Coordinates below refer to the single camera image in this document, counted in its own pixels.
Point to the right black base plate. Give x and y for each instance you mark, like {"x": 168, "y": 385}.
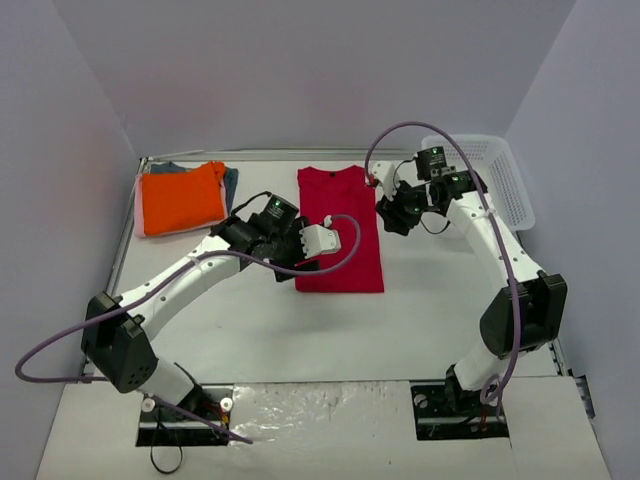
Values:
{"x": 436, "y": 418}

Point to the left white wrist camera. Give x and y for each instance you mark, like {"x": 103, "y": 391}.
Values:
{"x": 319, "y": 239}

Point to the pink folded t-shirt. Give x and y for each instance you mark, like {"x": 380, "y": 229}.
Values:
{"x": 138, "y": 210}

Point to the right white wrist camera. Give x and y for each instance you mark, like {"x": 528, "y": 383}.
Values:
{"x": 383, "y": 175}

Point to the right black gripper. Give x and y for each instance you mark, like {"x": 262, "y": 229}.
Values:
{"x": 392, "y": 215}

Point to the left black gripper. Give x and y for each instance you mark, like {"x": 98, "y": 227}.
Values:
{"x": 291, "y": 257}

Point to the white plastic basket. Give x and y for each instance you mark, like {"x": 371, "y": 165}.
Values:
{"x": 492, "y": 159}

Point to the white foam front board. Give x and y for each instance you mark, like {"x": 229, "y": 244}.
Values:
{"x": 330, "y": 431}

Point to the blue-grey folded t-shirt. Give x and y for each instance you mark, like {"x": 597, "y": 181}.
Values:
{"x": 230, "y": 178}

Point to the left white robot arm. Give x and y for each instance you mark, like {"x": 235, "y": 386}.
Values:
{"x": 120, "y": 346}

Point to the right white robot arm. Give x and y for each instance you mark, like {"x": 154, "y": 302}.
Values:
{"x": 528, "y": 304}

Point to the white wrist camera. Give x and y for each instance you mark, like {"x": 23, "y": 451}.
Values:
{"x": 319, "y": 239}
{"x": 383, "y": 175}

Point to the orange folded t-shirt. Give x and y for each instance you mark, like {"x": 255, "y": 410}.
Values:
{"x": 180, "y": 200}

